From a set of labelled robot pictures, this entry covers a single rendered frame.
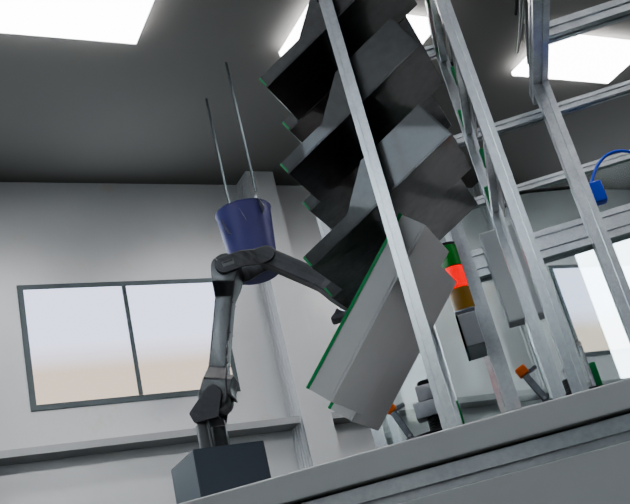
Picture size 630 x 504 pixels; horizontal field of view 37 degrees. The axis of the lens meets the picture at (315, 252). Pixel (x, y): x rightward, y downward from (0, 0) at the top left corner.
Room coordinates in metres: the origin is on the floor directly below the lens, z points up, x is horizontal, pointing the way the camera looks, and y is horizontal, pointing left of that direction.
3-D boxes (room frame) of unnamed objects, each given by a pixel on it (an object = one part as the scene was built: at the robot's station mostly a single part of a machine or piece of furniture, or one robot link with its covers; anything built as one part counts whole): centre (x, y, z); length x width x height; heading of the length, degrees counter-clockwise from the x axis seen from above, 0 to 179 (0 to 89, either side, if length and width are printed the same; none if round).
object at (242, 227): (6.62, 0.45, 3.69); 0.50 x 0.46 x 0.60; 47
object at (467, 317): (1.91, -0.28, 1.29); 0.12 x 0.05 x 0.25; 173
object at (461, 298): (1.91, -0.28, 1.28); 0.05 x 0.05 x 0.05
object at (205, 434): (1.75, 0.27, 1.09); 0.07 x 0.07 x 0.06; 30
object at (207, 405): (1.75, 0.27, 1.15); 0.09 x 0.07 x 0.06; 179
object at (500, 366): (1.90, -0.31, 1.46); 0.03 x 0.03 x 1.00; 83
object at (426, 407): (1.73, -0.15, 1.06); 0.08 x 0.04 x 0.07; 83
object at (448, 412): (1.36, -0.22, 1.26); 0.36 x 0.21 x 0.80; 173
